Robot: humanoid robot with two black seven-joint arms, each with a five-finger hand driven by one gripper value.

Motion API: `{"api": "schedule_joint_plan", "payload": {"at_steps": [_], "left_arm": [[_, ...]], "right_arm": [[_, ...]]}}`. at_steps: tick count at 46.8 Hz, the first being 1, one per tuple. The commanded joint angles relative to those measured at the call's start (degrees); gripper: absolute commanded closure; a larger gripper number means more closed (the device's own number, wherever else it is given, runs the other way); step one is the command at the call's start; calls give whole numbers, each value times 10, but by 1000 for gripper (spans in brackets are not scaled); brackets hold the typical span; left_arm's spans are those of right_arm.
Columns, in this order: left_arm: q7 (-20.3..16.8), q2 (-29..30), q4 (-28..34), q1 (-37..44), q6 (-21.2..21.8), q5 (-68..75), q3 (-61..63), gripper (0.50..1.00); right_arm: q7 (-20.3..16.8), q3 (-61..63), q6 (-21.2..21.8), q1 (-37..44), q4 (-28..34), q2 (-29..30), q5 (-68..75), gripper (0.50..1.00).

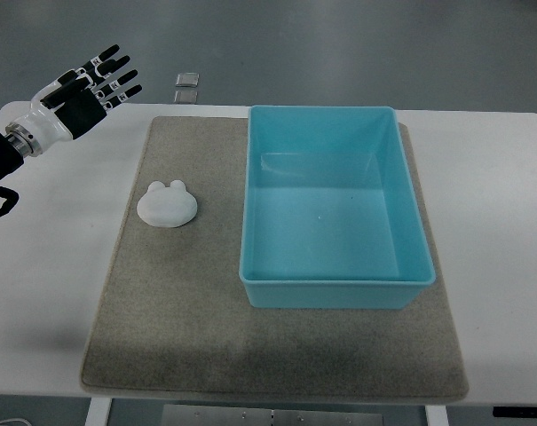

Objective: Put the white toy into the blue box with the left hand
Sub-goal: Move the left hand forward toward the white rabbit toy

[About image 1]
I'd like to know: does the black table control panel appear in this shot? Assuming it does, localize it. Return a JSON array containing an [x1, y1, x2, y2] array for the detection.
[[493, 406, 537, 419]]

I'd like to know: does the blue plastic box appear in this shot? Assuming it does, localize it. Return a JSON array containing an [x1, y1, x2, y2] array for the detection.
[[240, 106, 437, 309]]

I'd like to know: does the white table leg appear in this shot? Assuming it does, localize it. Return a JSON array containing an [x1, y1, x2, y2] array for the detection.
[[424, 405, 449, 426], [84, 397, 113, 426]]

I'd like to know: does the metal floor plate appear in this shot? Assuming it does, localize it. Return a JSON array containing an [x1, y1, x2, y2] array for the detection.
[[173, 90, 198, 105], [175, 72, 200, 88]]

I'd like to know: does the grey felt mat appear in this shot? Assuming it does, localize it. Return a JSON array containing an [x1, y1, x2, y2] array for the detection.
[[80, 117, 469, 403]]

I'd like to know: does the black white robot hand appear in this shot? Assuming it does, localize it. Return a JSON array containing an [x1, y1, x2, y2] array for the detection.
[[6, 44, 142, 157]]

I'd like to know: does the metal table base plate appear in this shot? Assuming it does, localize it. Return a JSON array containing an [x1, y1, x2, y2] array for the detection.
[[161, 404, 384, 426]]

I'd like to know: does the white frog toy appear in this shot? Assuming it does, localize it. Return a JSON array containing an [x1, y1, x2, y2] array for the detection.
[[136, 180, 198, 228]]

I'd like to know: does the lower metal floor plate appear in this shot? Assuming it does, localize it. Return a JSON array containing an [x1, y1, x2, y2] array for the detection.
[[173, 90, 198, 105]]

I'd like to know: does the left white table leg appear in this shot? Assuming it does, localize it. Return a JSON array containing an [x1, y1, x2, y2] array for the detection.
[[84, 397, 113, 426]]

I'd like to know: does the right white table leg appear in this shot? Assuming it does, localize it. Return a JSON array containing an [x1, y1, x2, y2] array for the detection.
[[424, 405, 449, 426]]

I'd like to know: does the upper metal floor plate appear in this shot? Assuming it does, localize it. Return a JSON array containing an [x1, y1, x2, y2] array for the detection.
[[175, 72, 200, 88]]

